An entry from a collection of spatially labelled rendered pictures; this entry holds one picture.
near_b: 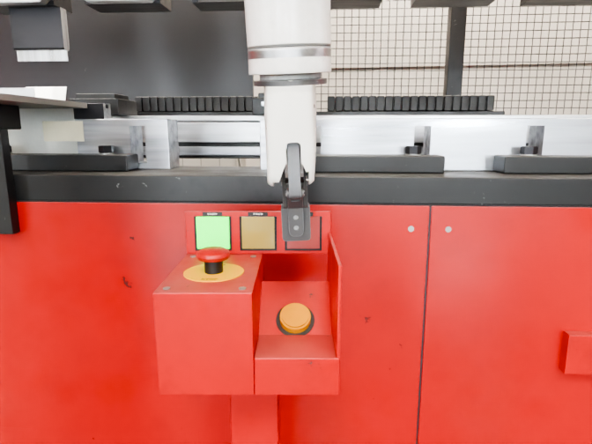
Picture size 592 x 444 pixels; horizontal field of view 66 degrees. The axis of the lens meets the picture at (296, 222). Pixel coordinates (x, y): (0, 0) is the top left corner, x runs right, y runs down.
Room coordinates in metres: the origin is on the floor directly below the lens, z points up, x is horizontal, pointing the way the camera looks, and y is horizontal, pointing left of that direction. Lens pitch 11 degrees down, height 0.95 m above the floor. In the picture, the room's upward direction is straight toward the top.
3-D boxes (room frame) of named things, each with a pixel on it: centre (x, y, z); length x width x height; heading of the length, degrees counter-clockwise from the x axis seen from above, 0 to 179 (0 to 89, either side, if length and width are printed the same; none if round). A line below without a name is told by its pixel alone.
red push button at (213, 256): (0.53, 0.10, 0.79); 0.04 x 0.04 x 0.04
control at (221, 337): (0.54, 0.05, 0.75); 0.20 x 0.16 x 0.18; 90
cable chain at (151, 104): (1.31, 0.26, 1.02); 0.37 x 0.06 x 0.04; 86
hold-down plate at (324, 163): (0.83, -0.11, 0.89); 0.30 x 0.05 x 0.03; 86
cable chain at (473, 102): (1.27, -0.30, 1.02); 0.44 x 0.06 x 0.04; 86
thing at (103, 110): (0.92, 0.47, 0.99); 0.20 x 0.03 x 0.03; 86
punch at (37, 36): (0.92, 0.49, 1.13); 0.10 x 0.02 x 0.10; 86
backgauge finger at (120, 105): (1.09, 0.48, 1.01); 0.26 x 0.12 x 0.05; 176
